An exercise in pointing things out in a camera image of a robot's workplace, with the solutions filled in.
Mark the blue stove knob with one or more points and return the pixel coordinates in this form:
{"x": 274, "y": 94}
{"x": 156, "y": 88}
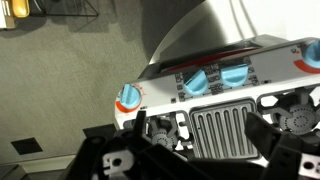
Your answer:
{"x": 196, "y": 81}
{"x": 130, "y": 95}
{"x": 313, "y": 53}
{"x": 235, "y": 75}

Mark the white round pedestal table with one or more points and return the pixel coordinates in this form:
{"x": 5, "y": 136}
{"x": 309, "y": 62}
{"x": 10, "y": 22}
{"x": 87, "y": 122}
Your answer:
{"x": 266, "y": 16}

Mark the grey toy kitchen stove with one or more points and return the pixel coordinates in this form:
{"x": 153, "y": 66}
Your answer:
{"x": 266, "y": 66}

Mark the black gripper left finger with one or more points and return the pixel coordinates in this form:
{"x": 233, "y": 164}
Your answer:
{"x": 140, "y": 156}

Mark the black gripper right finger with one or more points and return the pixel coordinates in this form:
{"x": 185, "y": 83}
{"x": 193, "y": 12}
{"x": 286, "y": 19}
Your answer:
{"x": 290, "y": 153}

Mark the yellow rounded object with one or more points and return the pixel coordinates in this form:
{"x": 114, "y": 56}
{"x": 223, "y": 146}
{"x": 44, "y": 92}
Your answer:
{"x": 20, "y": 8}

